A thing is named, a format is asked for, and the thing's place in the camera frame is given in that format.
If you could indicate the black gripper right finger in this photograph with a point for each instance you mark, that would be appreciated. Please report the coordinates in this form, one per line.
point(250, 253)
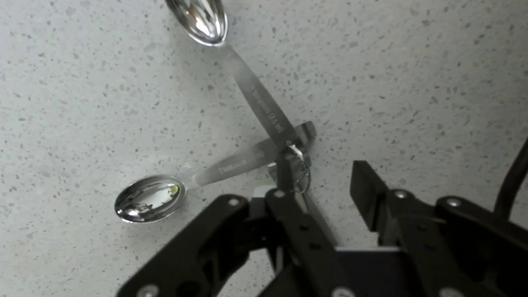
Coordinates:
point(439, 241)

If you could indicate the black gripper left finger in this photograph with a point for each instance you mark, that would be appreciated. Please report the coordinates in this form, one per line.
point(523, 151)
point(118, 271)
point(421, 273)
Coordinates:
point(220, 241)

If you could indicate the shiny steel measuring spoon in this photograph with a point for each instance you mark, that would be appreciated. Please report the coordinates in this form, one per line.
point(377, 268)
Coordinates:
point(203, 19)
point(149, 199)

